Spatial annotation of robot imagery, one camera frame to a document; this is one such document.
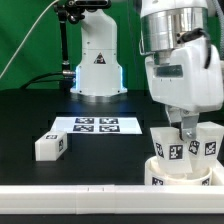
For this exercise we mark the white L-shaped fence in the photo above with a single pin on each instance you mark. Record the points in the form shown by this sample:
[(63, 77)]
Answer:
[(114, 199)]

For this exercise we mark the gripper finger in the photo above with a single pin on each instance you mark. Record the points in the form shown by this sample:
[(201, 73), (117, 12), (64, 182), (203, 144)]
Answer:
[(189, 122), (173, 115)]

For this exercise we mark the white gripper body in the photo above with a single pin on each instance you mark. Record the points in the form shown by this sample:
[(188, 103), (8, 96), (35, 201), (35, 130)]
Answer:
[(185, 82)]

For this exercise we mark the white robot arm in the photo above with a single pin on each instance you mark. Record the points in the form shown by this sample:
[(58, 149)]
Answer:
[(166, 25)]

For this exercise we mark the white marker sheet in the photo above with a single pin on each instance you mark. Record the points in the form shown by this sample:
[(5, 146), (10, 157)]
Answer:
[(97, 125)]

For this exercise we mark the black camera stand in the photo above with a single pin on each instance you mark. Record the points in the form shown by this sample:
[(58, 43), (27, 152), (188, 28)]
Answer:
[(67, 11)]

